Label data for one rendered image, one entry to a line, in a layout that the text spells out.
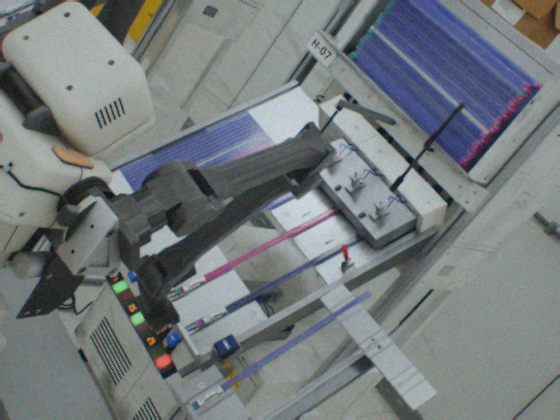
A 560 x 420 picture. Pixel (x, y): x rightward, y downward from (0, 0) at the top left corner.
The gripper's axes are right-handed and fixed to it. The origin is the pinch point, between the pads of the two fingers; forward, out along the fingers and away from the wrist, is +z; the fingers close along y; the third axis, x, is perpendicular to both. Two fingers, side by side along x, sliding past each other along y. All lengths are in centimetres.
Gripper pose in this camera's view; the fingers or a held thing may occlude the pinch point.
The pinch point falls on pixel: (162, 327)
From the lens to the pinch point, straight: 183.2
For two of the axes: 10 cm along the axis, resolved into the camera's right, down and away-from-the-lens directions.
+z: 0.1, 6.3, 7.7
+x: -8.5, 4.2, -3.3
